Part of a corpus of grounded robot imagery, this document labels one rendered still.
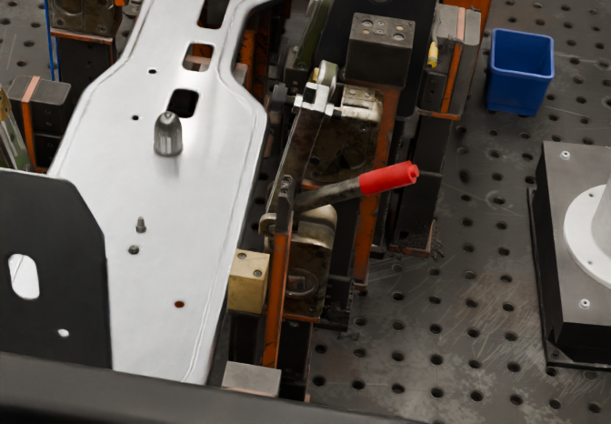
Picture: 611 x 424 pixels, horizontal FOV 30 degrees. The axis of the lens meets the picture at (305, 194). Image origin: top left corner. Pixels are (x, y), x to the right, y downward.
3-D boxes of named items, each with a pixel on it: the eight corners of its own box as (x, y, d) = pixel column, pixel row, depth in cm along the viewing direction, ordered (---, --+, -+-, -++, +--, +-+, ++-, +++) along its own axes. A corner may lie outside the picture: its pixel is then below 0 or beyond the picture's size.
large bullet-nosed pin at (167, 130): (157, 145, 129) (156, 101, 124) (185, 149, 129) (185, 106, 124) (151, 164, 127) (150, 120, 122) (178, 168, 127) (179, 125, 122)
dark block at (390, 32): (319, 257, 157) (354, 9, 127) (369, 265, 157) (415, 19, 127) (315, 284, 154) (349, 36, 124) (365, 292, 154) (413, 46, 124)
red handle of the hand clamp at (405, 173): (269, 188, 114) (413, 146, 108) (279, 203, 116) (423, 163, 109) (262, 218, 111) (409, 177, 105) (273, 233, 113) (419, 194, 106)
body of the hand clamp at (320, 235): (255, 391, 141) (273, 194, 116) (309, 400, 141) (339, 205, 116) (246, 432, 137) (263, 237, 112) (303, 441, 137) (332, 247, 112)
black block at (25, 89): (25, 227, 157) (3, 62, 136) (102, 240, 156) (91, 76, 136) (6, 271, 151) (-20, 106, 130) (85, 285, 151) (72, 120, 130)
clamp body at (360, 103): (282, 277, 155) (305, 63, 128) (365, 290, 154) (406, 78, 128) (271, 330, 148) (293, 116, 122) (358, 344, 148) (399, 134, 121)
